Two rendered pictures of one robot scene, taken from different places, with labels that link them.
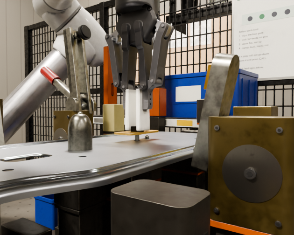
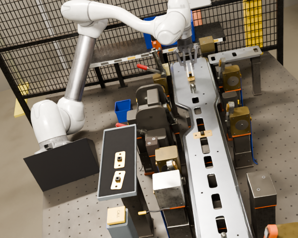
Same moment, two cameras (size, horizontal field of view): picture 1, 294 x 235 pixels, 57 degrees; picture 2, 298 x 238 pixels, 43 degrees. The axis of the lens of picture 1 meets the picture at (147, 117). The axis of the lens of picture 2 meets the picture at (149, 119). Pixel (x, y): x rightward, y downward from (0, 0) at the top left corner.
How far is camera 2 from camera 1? 1.79 m
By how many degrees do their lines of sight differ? 44
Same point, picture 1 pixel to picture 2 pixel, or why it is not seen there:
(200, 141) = (220, 78)
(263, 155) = (235, 77)
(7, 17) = not seen: outside the picture
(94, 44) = (104, 22)
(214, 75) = (222, 64)
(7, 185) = (214, 105)
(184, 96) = not seen: hidden behind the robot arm
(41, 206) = (122, 114)
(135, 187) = (225, 95)
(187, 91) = not seen: hidden behind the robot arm
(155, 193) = (230, 95)
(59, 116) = (158, 81)
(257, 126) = (233, 73)
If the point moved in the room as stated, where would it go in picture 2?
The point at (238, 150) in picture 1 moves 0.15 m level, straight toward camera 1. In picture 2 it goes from (230, 78) to (244, 92)
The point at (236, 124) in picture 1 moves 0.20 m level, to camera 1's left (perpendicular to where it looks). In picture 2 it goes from (229, 73) to (200, 92)
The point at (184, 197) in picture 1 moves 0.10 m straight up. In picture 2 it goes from (234, 94) to (232, 77)
